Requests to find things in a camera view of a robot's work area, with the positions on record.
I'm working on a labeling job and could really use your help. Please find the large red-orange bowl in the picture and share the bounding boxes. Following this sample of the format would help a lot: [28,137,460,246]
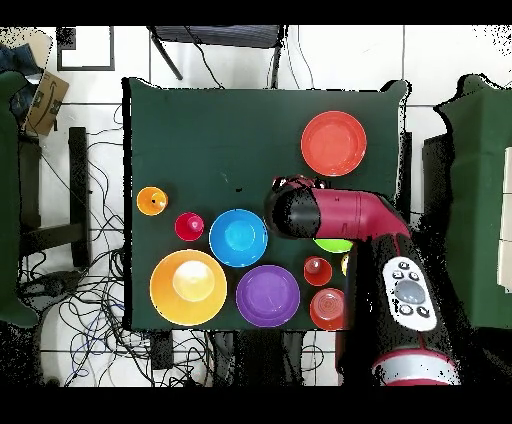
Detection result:
[300,110,368,178]

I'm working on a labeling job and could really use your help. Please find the green bowl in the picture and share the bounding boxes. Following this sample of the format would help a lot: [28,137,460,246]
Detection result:
[312,238,354,255]

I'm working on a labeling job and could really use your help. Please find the blue bowl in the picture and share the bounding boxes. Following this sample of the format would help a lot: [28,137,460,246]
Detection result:
[208,208,269,268]

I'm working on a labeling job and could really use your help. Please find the dark green tablecloth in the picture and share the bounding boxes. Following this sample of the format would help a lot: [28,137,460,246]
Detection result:
[121,76,411,333]

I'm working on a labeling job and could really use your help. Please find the small red cup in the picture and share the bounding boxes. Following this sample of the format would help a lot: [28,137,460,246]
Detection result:
[302,256,334,288]

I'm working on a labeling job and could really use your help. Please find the black stand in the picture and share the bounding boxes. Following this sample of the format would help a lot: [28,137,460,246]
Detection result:
[19,126,92,268]
[398,131,413,215]

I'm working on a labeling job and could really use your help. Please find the purple bowl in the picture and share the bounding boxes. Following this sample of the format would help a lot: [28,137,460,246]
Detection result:
[235,264,302,329]

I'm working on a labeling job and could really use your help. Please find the crimson cup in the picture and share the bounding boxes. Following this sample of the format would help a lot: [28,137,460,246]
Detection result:
[174,211,206,243]

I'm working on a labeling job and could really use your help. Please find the wide red cup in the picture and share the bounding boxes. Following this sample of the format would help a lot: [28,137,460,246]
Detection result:
[308,287,347,332]

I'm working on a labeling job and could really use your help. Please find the orange cup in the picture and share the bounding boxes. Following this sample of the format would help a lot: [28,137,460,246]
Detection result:
[135,186,170,217]

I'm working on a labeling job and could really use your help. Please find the black folding chair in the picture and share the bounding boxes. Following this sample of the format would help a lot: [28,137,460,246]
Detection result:
[146,24,287,90]

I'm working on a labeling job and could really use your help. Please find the large orange bowl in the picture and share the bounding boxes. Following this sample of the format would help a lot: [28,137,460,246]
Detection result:
[149,249,228,327]

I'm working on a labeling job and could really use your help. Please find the green cloth side table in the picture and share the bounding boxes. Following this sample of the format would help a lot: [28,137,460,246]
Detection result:
[0,70,41,329]
[433,74,512,331]

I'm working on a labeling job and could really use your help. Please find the black power strip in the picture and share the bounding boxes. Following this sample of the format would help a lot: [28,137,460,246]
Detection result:
[150,330,174,371]

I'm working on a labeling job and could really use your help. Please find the cardboard box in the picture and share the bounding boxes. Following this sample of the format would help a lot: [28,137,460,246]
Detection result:
[23,70,70,138]

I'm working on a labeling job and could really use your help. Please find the blue cloth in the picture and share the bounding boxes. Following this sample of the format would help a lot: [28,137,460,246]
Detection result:
[0,42,43,77]

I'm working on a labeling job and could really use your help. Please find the tangle of black cables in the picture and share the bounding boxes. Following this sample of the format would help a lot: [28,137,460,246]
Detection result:
[19,103,217,387]

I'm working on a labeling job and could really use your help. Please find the black square frame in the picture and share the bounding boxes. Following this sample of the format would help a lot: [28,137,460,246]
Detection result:
[56,26,116,72]

